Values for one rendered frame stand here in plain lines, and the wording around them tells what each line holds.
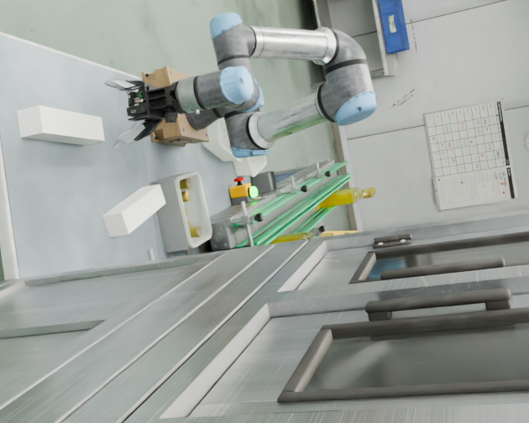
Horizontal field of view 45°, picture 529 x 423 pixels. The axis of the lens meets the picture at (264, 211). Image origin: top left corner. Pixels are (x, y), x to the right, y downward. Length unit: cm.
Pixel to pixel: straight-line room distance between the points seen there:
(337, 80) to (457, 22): 625
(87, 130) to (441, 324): 114
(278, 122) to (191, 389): 136
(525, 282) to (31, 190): 110
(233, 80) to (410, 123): 666
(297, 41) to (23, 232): 78
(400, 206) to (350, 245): 699
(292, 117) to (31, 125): 72
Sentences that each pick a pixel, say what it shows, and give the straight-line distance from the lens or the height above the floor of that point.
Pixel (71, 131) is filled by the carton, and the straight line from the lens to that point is 158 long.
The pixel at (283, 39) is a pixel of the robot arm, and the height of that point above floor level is 130.
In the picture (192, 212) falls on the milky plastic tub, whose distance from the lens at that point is 210.
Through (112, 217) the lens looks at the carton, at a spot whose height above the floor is 78.
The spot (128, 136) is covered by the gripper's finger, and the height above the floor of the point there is 97.
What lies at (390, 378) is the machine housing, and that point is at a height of 160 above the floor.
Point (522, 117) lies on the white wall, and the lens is 793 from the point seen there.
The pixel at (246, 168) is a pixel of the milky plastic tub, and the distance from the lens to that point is 260.
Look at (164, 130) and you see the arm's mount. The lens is 201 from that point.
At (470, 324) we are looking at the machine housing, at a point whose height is 167.
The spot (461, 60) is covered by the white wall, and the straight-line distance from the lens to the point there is 790.
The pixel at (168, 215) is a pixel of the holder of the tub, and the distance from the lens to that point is 196.
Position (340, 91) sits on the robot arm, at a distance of 171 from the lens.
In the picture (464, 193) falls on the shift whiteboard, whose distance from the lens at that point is 799.
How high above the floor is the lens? 170
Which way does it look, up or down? 19 degrees down
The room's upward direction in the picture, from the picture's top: 81 degrees clockwise
